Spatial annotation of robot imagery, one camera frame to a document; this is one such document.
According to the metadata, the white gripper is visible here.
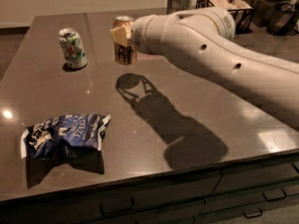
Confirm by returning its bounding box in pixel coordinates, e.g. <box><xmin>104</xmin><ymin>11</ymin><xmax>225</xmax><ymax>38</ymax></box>
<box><xmin>110</xmin><ymin>15</ymin><xmax>155</xmax><ymax>54</ymax></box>

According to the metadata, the orange soda can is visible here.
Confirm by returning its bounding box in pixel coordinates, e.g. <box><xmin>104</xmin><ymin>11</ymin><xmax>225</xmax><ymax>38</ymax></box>
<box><xmin>113</xmin><ymin>16</ymin><xmax>136</xmax><ymax>65</ymax></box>

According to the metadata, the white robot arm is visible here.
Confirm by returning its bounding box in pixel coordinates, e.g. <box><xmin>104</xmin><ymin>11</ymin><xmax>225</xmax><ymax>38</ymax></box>
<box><xmin>110</xmin><ymin>7</ymin><xmax>299</xmax><ymax>129</ymax></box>

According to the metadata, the green and white soda can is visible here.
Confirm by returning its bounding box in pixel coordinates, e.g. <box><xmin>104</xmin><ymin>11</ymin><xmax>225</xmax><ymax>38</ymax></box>
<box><xmin>58</xmin><ymin>28</ymin><xmax>88</xmax><ymax>69</ymax></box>

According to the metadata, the metal utensil cup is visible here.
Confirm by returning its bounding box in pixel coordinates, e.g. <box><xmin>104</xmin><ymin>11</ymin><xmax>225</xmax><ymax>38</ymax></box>
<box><xmin>166</xmin><ymin>0</ymin><xmax>192</xmax><ymax>14</ymax></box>

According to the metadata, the crumpled blue chip bag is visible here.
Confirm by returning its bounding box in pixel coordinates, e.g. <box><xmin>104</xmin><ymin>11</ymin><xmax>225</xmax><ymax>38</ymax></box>
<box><xmin>21</xmin><ymin>114</ymin><xmax>110</xmax><ymax>160</ymax></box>

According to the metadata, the dark snack container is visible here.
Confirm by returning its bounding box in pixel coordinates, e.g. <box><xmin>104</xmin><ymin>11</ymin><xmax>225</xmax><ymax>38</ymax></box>
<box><xmin>242</xmin><ymin>0</ymin><xmax>293</xmax><ymax>29</ymax></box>

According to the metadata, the dark glass jar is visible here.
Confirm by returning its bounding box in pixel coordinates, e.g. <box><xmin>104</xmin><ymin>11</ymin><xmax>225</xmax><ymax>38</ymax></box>
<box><xmin>266</xmin><ymin>5</ymin><xmax>299</xmax><ymax>36</ymax></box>

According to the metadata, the black wire napkin holder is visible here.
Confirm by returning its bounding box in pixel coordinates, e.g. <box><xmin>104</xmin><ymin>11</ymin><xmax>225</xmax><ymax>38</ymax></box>
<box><xmin>195</xmin><ymin>0</ymin><xmax>254</xmax><ymax>34</ymax></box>

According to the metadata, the left drawer with handle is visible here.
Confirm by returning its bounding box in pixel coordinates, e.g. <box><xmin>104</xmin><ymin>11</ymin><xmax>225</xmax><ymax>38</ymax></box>
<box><xmin>0</xmin><ymin>171</ymin><xmax>221</xmax><ymax>224</ymax></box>

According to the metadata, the drawer with handle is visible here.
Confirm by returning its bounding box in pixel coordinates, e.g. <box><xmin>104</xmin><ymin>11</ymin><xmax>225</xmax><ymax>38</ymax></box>
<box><xmin>0</xmin><ymin>171</ymin><xmax>221</xmax><ymax>224</ymax></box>
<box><xmin>193</xmin><ymin>185</ymin><xmax>299</xmax><ymax>224</ymax></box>
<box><xmin>212</xmin><ymin>163</ymin><xmax>298</xmax><ymax>201</ymax></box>

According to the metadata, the right upper drawer with handle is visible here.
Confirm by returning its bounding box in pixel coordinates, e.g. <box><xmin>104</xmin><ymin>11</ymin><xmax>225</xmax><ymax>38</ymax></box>
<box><xmin>212</xmin><ymin>163</ymin><xmax>298</xmax><ymax>201</ymax></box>

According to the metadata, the lower right drawer with handle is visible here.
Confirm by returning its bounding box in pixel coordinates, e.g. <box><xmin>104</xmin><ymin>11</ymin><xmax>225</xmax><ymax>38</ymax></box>
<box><xmin>193</xmin><ymin>185</ymin><xmax>299</xmax><ymax>224</ymax></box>

